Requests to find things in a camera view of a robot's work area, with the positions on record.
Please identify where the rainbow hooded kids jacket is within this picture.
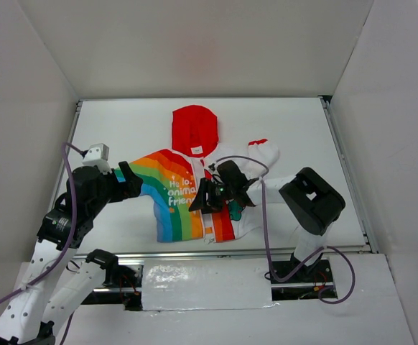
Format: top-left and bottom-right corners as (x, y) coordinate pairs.
(129, 105), (279, 243)

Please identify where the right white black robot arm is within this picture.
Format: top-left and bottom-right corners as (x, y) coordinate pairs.
(189, 155), (345, 282)

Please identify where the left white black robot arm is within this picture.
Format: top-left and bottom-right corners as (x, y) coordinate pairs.
(0, 162), (142, 344)

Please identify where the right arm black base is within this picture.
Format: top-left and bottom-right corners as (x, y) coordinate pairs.
(264, 259), (333, 289)

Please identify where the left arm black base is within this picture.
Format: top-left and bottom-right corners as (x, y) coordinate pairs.
(103, 265), (143, 311)

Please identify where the white foil covered panel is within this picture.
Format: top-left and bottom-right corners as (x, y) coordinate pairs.
(141, 259), (274, 311)

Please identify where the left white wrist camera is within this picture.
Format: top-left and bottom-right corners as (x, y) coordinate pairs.
(82, 143), (111, 173)

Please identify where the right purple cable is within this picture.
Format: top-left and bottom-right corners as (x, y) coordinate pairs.
(208, 156), (356, 305)

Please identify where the aluminium front rail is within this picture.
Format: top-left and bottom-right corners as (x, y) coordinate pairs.
(73, 247), (368, 262)

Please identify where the aluminium rail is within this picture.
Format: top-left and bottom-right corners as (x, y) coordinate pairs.
(73, 247), (368, 262)
(318, 95), (380, 254)
(56, 101), (84, 188)

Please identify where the aluminium left side rail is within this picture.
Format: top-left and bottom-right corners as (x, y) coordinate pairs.
(56, 101), (84, 188)

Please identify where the aluminium right side rail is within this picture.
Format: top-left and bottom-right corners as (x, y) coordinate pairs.
(318, 95), (380, 254)

